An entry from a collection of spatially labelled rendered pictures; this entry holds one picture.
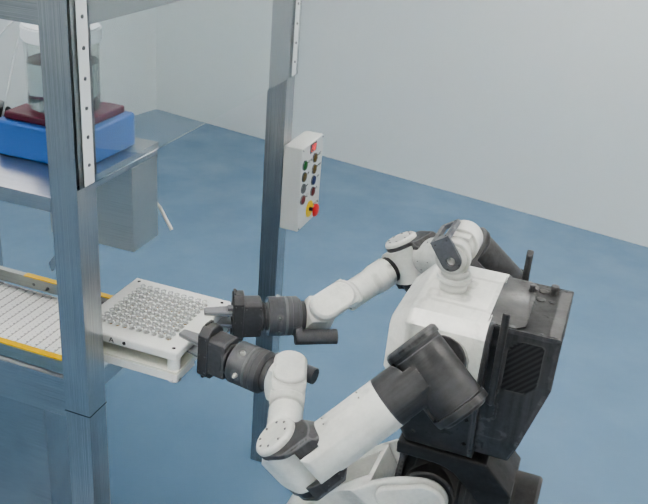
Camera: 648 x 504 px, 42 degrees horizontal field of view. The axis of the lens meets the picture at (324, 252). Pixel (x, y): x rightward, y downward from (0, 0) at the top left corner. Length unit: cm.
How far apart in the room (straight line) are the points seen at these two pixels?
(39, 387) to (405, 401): 91
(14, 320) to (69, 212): 56
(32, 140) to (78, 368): 46
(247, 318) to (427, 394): 61
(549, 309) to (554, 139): 364
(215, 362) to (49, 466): 60
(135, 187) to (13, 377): 50
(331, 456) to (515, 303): 44
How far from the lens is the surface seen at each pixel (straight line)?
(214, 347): 172
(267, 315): 186
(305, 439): 138
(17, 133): 181
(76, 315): 172
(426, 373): 136
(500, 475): 171
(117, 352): 183
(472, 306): 152
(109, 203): 192
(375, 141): 566
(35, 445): 216
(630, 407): 368
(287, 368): 162
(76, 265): 166
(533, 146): 522
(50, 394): 196
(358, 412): 137
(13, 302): 220
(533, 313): 154
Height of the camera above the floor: 195
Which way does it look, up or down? 26 degrees down
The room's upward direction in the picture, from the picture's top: 5 degrees clockwise
